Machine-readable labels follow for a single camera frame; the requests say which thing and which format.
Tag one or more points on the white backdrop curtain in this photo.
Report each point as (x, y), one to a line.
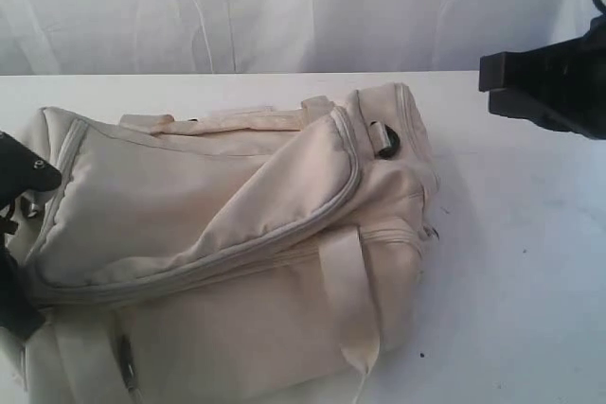
(52, 37)

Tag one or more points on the cream duffel bag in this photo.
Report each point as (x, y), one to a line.
(217, 259)

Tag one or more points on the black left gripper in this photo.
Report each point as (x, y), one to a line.
(22, 170)

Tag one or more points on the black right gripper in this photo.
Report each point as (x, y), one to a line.
(574, 72)

